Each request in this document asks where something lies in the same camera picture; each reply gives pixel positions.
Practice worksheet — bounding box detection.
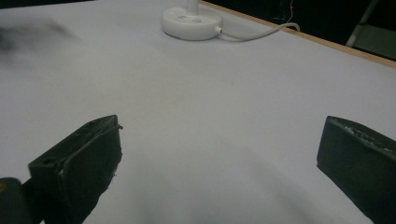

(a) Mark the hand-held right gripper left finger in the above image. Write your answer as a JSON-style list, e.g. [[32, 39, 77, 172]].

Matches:
[[27, 114, 123, 224]]

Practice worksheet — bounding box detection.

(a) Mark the white lamp cable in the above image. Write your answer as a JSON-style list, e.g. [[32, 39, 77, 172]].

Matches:
[[214, 22, 302, 42]]

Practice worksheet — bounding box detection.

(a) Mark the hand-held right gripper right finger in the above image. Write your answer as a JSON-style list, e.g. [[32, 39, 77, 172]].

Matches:
[[316, 115, 396, 224]]

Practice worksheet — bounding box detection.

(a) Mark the metal stand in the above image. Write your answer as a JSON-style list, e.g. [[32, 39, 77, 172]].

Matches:
[[346, 0, 396, 62]]

